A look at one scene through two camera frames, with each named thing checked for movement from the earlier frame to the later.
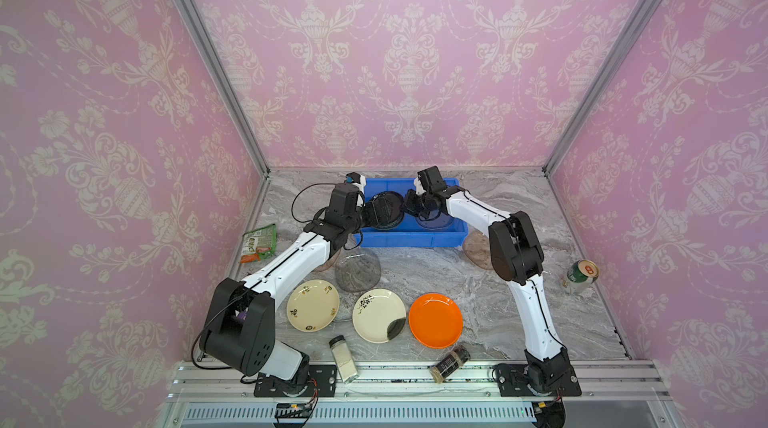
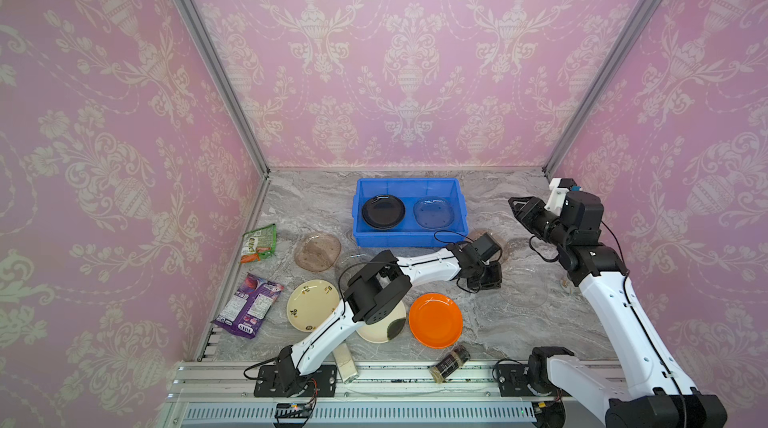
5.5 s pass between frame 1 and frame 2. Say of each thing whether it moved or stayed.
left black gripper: moved
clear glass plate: stayed
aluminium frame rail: stayed
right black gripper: moved
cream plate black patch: stayed
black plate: stayed
